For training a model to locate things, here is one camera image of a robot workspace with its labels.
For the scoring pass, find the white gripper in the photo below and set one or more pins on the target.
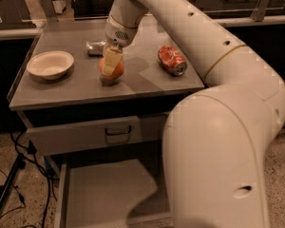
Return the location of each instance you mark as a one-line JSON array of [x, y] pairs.
[[118, 34]]

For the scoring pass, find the orange fruit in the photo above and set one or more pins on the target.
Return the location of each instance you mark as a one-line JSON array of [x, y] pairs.
[[117, 72]]

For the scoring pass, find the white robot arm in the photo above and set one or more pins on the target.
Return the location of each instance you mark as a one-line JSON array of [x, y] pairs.
[[214, 140]]

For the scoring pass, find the grey drawer cabinet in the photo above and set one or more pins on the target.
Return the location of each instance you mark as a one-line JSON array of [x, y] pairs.
[[83, 96]]

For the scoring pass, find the grey top drawer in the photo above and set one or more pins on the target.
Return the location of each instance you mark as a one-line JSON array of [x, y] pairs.
[[73, 137]]

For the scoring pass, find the open grey middle drawer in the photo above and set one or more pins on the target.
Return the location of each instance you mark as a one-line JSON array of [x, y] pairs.
[[122, 194]]

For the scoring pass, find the white blue snack packet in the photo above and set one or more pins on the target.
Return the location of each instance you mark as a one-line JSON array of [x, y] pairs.
[[95, 48]]

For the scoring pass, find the crushed orange soda can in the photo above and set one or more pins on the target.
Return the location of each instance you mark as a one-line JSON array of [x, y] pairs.
[[172, 61]]

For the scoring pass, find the white bowl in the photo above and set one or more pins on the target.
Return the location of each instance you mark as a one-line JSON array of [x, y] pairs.
[[50, 65]]

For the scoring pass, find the black stand leg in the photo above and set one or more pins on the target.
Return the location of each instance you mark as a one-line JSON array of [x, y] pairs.
[[5, 189]]

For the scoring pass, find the black drawer handle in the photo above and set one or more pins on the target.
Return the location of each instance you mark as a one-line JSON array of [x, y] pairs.
[[115, 132]]

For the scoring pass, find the grey left rail post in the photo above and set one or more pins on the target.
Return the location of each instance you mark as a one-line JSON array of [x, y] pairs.
[[48, 9]]

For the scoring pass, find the grey rail post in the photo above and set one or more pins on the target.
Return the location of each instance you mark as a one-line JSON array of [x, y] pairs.
[[258, 13], [48, 9]]

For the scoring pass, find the grey right rail post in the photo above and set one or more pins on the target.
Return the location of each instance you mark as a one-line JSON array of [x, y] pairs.
[[258, 13]]

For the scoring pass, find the white horizontal rail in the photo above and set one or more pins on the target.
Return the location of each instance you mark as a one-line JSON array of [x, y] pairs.
[[250, 22]]

